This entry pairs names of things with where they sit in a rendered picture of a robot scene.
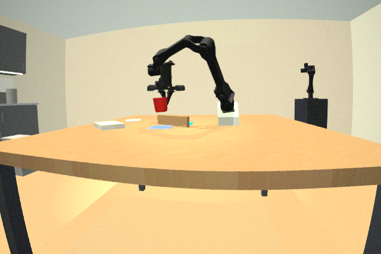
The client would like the red cup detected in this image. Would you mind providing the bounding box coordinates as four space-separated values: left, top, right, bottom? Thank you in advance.
153 97 167 112

